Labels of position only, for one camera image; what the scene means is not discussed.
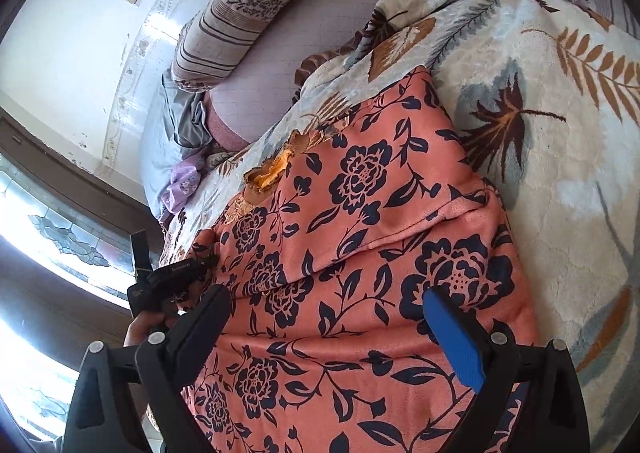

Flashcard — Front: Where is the person's left hand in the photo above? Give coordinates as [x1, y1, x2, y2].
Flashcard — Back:
[122, 312, 180, 350]

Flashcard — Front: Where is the mauve bed sheet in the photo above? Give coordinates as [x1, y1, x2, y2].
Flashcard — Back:
[202, 0, 478, 153]

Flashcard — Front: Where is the purple cloth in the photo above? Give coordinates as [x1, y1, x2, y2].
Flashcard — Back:
[160, 156, 206, 215]

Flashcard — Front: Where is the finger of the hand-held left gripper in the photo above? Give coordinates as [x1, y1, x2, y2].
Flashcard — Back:
[168, 254, 220, 275]

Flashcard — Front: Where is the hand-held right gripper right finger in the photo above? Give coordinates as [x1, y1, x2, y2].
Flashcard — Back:
[422, 287, 592, 453]

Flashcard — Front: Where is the etched glass window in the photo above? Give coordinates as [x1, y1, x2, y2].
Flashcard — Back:
[0, 153, 151, 440]

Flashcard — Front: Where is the orange floral garment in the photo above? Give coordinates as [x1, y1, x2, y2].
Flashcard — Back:
[181, 64, 543, 453]

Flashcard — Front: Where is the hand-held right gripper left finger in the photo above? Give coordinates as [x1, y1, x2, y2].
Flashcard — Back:
[62, 284, 234, 453]

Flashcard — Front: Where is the leaf print fleece blanket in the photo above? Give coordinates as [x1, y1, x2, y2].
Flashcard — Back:
[159, 0, 640, 386]

